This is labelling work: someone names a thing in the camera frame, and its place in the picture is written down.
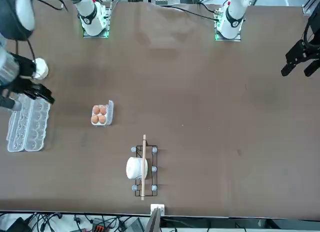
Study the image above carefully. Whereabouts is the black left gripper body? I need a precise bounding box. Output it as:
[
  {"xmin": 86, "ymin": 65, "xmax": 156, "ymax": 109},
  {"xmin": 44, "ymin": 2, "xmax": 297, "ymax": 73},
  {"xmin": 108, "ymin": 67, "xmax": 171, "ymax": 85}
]
[{"xmin": 306, "ymin": 11, "xmax": 320, "ymax": 60}]

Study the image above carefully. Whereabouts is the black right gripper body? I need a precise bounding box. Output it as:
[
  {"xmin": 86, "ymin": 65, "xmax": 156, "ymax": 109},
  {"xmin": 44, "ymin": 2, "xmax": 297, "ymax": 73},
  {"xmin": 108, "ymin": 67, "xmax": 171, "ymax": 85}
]
[{"xmin": 0, "ymin": 77, "xmax": 34, "ymax": 101}]

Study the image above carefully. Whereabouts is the transparent twelve-slot egg tray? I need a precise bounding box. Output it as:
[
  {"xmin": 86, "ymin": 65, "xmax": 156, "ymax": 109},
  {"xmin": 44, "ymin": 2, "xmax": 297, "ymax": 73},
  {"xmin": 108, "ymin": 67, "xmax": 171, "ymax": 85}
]
[{"xmin": 6, "ymin": 94, "xmax": 51, "ymax": 153}]

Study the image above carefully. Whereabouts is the clear four-slot egg tray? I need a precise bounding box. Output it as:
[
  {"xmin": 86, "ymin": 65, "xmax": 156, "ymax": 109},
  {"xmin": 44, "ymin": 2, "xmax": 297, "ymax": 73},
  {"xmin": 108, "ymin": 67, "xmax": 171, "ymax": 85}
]
[{"xmin": 90, "ymin": 99, "xmax": 115, "ymax": 128}]

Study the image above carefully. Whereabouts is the white bowl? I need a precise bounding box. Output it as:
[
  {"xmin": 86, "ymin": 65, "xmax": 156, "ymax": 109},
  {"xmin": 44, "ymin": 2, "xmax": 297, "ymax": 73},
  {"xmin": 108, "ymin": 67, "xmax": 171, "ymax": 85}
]
[{"xmin": 33, "ymin": 57, "xmax": 50, "ymax": 80}]

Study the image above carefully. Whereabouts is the white cup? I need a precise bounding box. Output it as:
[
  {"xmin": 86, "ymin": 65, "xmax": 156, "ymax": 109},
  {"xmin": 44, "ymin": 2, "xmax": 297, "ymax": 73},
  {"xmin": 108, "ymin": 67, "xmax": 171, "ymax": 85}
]
[{"xmin": 125, "ymin": 156, "xmax": 150, "ymax": 180}]

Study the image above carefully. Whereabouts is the grey ribbed power adapter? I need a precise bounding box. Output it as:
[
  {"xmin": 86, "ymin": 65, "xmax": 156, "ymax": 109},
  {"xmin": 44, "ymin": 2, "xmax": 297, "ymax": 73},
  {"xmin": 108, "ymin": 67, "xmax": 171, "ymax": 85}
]
[{"xmin": 126, "ymin": 218, "xmax": 145, "ymax": 232}]

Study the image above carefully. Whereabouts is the black wrist camera block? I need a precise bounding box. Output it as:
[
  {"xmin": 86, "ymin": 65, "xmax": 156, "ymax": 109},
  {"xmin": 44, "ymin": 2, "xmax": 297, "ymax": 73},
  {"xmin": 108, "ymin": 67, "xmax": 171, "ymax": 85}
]
[{"xmin": 12, "ymin": 54, "xmax": 37, "ymax": 79}]

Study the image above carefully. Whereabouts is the aluminium frame bracket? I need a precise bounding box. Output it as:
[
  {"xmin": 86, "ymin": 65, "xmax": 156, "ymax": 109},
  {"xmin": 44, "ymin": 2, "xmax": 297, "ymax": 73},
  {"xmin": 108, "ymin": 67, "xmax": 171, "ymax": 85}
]
[{"xmin": 301, "ymin": 0, "xmax": 316, "ymax": 15}]

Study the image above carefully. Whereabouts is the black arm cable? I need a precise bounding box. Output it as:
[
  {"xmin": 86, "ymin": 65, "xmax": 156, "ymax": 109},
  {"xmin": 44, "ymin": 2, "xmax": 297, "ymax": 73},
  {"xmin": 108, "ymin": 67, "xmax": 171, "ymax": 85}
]
[{"xmin": 14, "ymin": 0, "xmax": 70, "ymax": 64}]

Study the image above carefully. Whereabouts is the black base cable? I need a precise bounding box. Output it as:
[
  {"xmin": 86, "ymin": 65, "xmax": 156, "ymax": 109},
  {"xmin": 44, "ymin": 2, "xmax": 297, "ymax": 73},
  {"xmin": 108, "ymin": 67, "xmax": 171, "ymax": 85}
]
[{"xmin": 156, "ymin": 1, "xmax": 218, "ymax": 22}]

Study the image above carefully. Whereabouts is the black wire cup rack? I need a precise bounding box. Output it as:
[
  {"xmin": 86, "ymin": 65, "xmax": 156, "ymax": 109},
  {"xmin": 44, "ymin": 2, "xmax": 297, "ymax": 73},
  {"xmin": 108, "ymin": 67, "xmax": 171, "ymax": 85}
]
[{"xmin": 131, "ymin": 134, "xmax": 159, "ymax": 201}]

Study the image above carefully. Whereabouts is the aluminium frame post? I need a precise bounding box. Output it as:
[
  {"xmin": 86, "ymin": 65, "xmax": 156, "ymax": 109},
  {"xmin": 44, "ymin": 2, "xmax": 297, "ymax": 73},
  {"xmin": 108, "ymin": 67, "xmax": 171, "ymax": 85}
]
[{"xmin": 144, "ymin": 203, "xmax": 166, "ymax": 232}]

